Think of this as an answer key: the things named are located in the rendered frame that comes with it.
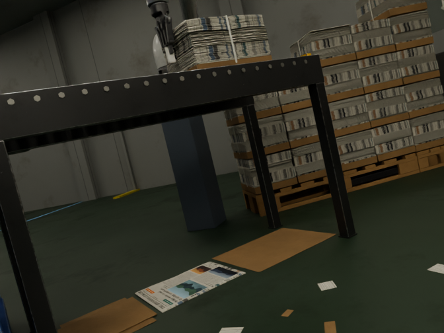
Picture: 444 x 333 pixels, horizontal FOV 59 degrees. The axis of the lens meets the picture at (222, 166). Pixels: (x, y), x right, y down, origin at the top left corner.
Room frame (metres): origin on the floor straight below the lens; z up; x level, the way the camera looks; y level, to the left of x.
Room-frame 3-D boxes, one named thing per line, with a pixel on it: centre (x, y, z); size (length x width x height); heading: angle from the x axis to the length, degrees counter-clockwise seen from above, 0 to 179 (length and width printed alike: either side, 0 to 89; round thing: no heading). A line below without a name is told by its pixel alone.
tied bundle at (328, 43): (2.75, -0.84, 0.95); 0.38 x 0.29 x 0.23; 10
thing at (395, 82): (2.72, -0.70, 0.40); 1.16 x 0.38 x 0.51; 100
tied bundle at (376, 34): (2.80, -1.13, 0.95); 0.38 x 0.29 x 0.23; 10
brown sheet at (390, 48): (2.79, -1.13, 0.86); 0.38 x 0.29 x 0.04; 10
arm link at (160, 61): (2.56, 0.17, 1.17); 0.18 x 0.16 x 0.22; 93
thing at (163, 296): (1.56, 0.24, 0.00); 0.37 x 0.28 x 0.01; 122
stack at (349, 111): (2.72, -0.70, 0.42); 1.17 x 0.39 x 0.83; 100
